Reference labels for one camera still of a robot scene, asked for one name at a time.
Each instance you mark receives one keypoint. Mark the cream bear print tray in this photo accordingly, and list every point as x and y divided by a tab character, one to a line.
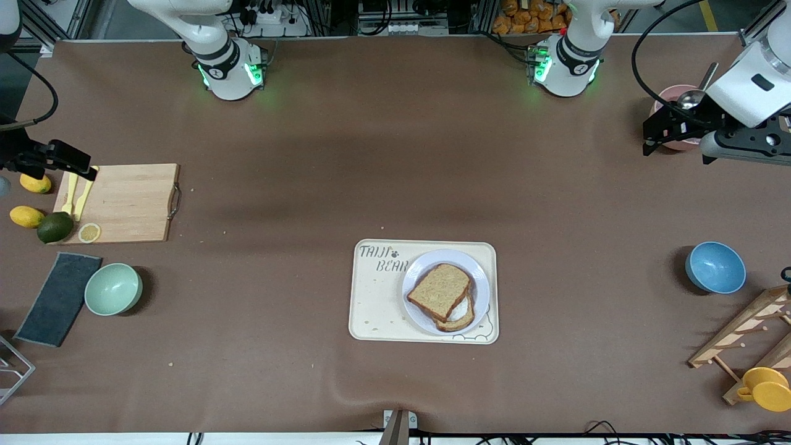
377	296

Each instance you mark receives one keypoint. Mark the yellow lemon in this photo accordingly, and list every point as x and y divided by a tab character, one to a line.
35	184
26	217

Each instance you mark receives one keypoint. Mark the white round plate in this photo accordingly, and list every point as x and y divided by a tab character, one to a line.
429	259

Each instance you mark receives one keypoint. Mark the fried egg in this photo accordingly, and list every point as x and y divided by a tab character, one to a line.
461	311

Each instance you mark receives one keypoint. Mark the yellow plastic fork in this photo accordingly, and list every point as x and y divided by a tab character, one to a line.
70	198

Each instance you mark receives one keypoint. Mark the metal scoop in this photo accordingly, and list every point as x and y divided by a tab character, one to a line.
691	99

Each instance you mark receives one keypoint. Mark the dark grey cloth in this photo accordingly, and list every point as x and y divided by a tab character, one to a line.
59	300

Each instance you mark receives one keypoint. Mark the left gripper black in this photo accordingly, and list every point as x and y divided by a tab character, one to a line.
692	127

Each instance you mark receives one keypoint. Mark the orange snack bags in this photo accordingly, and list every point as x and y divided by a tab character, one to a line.
525	18

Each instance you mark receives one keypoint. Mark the yellow plastic knife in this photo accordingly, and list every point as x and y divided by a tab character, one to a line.
83	201

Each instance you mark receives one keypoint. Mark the blue bowl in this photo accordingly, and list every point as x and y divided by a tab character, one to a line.
715	267

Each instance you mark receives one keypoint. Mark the yellow cup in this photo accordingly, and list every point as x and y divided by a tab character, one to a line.
769	392

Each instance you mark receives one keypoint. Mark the white power strip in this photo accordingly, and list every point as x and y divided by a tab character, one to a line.
284	28

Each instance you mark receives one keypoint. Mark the aluminium frame post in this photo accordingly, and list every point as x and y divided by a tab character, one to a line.
46	48
751	38

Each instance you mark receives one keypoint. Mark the wooden cutting board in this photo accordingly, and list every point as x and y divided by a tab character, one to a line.
130	204

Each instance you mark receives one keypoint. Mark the pale green bowl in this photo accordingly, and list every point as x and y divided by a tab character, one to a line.
113	289

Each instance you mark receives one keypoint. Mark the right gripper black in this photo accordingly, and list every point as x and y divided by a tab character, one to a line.
16	150

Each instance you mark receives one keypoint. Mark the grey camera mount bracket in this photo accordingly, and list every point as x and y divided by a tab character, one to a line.
397	426

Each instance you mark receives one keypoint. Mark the lemon slice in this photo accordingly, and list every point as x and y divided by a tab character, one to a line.
89	233

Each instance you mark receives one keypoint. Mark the pink bowl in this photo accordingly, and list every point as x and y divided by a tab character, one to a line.
667	96

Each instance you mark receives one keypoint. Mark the dark green avocado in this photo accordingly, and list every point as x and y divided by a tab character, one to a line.
55	227

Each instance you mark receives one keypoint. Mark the plain brown bread slice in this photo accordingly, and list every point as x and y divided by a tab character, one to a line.
439	292

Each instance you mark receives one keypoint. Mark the wooden peg rack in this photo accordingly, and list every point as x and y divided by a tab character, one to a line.
751	321

